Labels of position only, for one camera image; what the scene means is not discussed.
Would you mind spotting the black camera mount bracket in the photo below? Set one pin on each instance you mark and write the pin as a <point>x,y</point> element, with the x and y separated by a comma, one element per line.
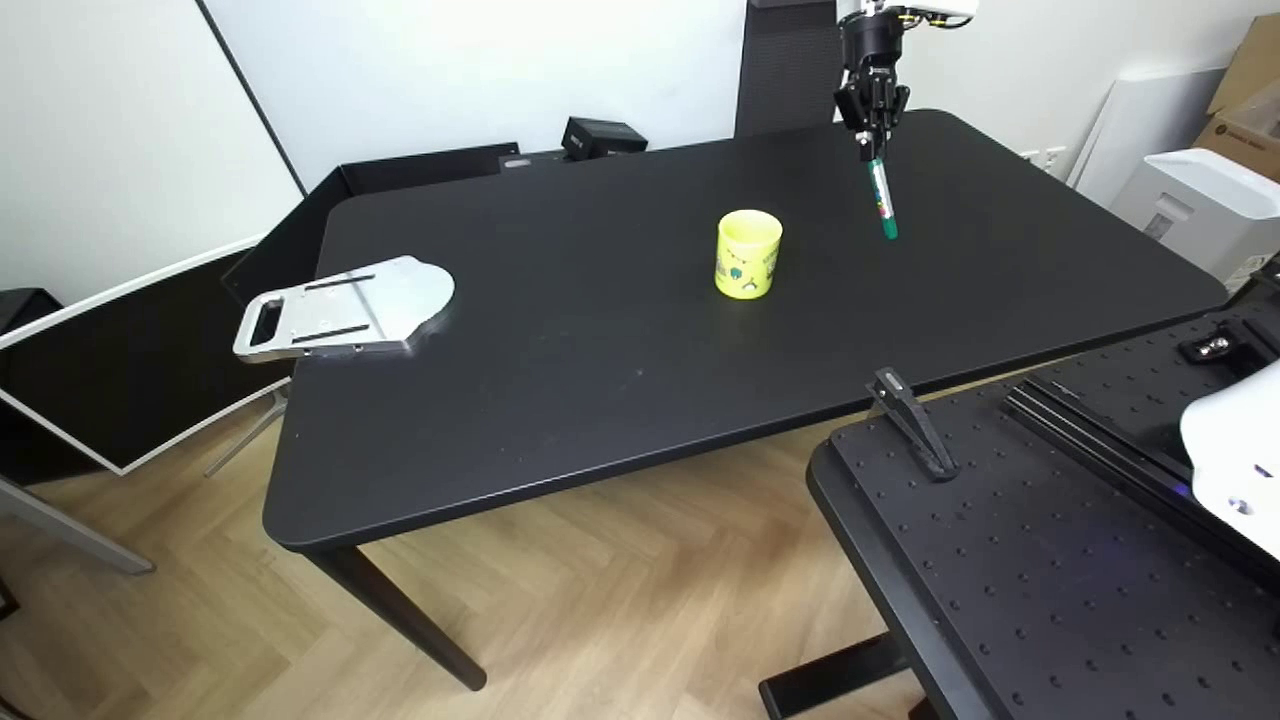
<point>1233,343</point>

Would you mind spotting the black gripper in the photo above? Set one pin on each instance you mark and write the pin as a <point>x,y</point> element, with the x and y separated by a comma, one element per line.
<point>874,64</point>

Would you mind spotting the black robot mounting column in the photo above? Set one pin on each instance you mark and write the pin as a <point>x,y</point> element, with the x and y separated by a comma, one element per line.
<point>784,64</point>

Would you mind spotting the black table leg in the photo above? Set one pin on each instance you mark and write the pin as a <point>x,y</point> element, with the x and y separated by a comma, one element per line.
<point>402,612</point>

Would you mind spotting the white box cabinet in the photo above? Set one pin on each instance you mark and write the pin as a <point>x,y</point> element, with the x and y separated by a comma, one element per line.
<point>1201,199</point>

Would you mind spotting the white leaning panel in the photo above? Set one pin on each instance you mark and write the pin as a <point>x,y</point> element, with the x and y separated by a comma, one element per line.
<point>1135,126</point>

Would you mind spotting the white marker with green cap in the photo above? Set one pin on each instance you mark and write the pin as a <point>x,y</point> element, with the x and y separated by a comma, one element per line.
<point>883,199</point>

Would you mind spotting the small black box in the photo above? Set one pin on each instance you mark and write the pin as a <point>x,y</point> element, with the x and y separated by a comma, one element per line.
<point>603,136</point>

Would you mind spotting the lime green printed mug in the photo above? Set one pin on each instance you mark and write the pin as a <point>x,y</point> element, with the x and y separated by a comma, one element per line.
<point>744,252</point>

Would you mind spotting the brown cardboard box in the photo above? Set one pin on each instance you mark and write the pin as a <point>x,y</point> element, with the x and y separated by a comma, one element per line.
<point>1246,95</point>

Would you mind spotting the grey metal stand leg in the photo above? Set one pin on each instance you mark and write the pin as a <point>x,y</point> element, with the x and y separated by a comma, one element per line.
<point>67,521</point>

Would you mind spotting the white device housing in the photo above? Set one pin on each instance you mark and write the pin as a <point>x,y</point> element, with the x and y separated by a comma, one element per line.
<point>1242,462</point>

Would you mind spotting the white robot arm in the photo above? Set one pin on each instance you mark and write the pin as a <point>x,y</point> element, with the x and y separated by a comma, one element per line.
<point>923,8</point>

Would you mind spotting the black panel with white frame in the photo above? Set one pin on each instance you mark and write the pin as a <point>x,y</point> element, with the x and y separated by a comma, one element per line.
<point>133,361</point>

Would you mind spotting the black aluminium rail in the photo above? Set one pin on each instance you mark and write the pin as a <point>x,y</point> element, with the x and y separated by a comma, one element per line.
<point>1102,442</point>

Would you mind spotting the black breadboard table foot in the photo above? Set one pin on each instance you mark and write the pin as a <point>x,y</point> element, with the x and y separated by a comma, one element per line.
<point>834,679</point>

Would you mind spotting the black optical breadboard table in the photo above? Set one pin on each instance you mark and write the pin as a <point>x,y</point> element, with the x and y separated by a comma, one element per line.
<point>1052,584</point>

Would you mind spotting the black low shelf panel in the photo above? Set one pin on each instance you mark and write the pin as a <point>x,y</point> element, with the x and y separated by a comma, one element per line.
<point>412,169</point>

